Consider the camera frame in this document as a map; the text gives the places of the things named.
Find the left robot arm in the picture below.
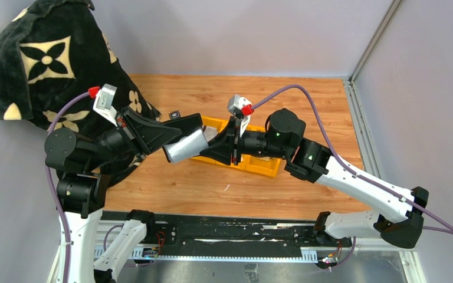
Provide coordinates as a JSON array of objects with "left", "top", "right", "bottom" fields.
[{"left": 44, "top": 108, "right": 203, "bottom": 282}]

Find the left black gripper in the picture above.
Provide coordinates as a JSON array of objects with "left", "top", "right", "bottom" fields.
[{"left": 87, "top": 104, "right": 182, "bottom": 169}]

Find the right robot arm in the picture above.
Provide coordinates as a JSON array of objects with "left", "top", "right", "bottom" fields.
[{"left": 201, "top": 108, "right": 429, "bottom": 249}]

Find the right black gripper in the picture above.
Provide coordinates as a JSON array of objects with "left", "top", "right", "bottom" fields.
[{"left": 200, "top": 116, "right": 290, "bottom": 166}]

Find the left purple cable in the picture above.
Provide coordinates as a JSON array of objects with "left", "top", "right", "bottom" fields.
[{"left": 45, "top": 86, "right": 101, "bottom": 283}]

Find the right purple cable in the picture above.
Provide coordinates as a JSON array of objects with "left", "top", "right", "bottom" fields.
[{"left": 242, "top": 84, "right": 453, "bottom": 270}]

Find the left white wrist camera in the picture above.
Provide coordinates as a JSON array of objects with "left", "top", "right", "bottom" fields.
[{"left": 93, "top": 84, "right": 117, "bottom": 126}]

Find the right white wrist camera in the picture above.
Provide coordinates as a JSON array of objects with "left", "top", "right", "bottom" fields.
[{"left": 227, "top": 94, "right": 253, "bottom": 137}]

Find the purple cable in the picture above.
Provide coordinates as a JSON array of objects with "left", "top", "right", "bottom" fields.
[
  {"left": 45, "top": 86, "right": 101, "bottom": 283},
  {"left": 242, "top": 84, "right": 453, "bottom": 270}
]

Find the yellow three-compartment bin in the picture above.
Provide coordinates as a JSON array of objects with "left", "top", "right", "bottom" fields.
[{"left": 192, "top": 116, "right": 281, "bottom": 177}]

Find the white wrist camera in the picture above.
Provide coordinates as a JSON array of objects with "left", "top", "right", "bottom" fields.
[
  {"left": 93, "top": 84, "right": 117, "bottom": 126},
  {"left": 227, "top": 94, "right": 253, "bottom": 137}
]

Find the black floral blanket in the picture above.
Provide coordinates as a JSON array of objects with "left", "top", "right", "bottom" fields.
[{"left": 0, "top": 0, "right": 162, "bottom": 185}]

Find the aluminium frame post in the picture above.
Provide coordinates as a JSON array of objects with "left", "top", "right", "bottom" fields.
[{"left": 349, "top": 0, "right": 404, "bottom": 83}]

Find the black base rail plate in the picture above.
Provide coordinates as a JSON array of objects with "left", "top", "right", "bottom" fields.
[{"left": 101, "top": 210, "right": 353, "bottom": 259}]

